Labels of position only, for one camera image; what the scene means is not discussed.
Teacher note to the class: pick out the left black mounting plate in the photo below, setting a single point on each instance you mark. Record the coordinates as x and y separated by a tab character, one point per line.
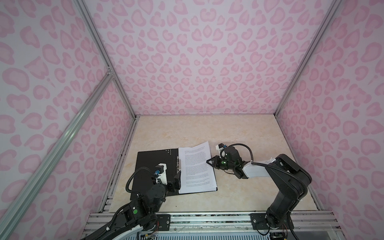
163	222

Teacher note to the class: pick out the printed paper sheet corner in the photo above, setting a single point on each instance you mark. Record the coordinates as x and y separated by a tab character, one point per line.
197	176

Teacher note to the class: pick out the black mounting plate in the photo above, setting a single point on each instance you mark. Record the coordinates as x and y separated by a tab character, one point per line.
163	222
263	221

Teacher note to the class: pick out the aluminium frame post back right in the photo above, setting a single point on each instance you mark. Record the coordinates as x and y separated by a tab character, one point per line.
322	30

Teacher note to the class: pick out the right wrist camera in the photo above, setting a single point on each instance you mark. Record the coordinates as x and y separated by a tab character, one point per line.
220	147

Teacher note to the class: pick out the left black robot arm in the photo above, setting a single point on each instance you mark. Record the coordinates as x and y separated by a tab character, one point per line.
140	212

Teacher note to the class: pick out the aluminium frame strut diagonal left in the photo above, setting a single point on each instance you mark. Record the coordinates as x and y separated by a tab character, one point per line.
21	204

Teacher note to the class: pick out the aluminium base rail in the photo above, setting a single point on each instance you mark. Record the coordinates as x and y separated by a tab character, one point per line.
309	225

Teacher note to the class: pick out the aluminium frame post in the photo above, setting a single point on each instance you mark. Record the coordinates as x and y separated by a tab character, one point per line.
91	26
322	30

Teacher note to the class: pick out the aluminium frame post back left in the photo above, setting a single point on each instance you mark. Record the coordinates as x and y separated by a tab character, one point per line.
91	26

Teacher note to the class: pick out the blue black file folder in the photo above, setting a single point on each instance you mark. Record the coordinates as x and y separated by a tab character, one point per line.
142	182

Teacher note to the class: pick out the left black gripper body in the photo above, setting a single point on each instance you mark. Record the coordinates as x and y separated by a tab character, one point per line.
169	187

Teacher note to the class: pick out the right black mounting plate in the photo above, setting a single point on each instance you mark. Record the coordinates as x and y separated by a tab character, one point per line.
263	221

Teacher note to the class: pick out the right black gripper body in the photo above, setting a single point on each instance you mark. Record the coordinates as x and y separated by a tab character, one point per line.
224	164

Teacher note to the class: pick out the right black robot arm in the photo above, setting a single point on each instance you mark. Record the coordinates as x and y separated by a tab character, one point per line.
290	178

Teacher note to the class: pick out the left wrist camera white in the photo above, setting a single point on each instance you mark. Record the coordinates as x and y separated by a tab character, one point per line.
160	174

